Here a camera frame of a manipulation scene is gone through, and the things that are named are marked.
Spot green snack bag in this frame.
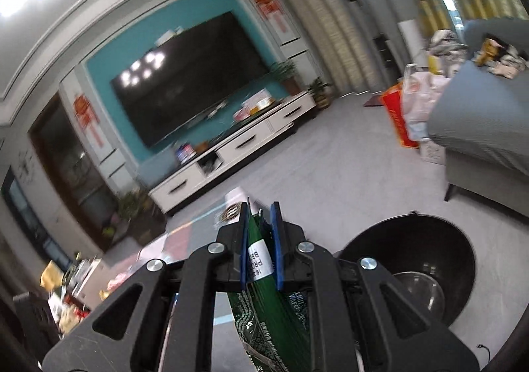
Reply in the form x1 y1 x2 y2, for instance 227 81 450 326
228 208 311 371

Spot black trash bin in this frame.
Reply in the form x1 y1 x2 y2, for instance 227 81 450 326
337 212 476 326

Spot plant shelf by cabinet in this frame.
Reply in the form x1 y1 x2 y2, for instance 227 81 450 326
101 189 167 247

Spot yellow cloth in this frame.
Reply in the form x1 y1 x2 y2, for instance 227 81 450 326
39 260 64 292

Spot cardboard box by sofa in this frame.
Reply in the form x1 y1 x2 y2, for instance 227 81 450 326
419 138 446 165

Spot white tv stand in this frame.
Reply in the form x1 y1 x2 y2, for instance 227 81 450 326
149 91 316 214

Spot red paper shopping bag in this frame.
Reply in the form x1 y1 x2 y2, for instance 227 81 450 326
379 82 419 149

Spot potted plant by curtain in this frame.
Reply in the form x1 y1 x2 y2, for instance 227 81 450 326
308 77 331 110

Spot grey sofa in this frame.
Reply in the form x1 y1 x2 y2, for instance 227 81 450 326
427 18 528 215

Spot white pink plastic bag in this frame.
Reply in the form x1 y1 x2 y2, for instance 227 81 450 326
401 63 451 142

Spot black television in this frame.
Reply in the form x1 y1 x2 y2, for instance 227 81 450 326
111 12 268 147

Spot potted plant on stand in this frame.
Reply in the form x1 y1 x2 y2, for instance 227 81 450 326
270 60 301 95

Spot clothes pile on sofa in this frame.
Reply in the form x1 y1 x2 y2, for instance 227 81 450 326
472 34 528 79

